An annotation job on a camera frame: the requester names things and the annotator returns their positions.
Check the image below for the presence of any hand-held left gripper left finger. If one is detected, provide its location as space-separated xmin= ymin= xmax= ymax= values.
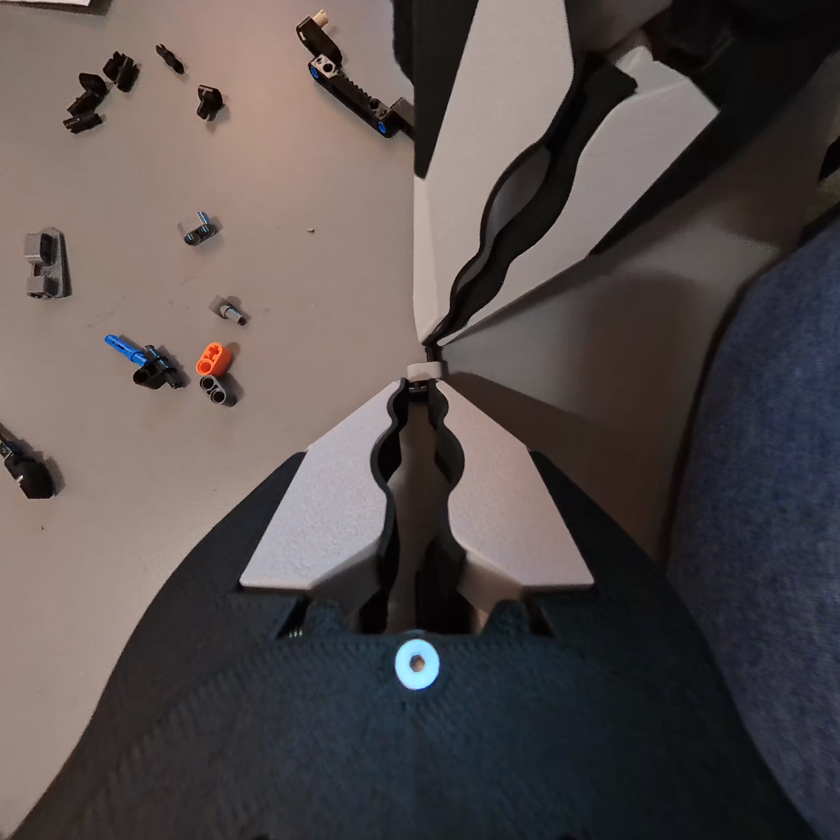
xmin=239 ymin=379 xmax=416 ymax=633

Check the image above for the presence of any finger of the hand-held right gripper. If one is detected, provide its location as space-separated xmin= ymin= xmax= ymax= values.
xmin=412 ymin=0 xmax=586 ymax=343
xmin=428 ymin=49 xmax=724 ymax=347

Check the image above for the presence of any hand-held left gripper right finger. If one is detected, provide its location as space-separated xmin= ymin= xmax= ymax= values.
xmin=425 ymin=382 xmax=595 ymax=622

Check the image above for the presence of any black gear rack assembly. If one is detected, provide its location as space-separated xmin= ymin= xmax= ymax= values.
xmin=295 ymin=10 xmax=416 ymax=139

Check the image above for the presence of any black T-shaped connector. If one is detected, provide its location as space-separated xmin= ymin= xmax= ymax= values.
xmin=131 ymin=344 xmax=186 ymax=391

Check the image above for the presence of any person's blue sweater torso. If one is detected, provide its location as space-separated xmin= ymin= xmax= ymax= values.
xmin=666 ymin=220 xmax=840 ymax=840

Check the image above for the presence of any black connector with axle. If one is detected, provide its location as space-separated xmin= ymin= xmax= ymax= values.
xmin=0 ymin=423 xmax=59 ymax=500

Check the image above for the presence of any grey curved slope piece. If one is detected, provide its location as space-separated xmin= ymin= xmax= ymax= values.
xmin=177 ymin=211 xmax=219 ymax=247

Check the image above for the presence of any dark grey panel piece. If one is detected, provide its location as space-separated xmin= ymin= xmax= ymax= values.
xmin=24 ymin=227 xmax=72 ymax=299

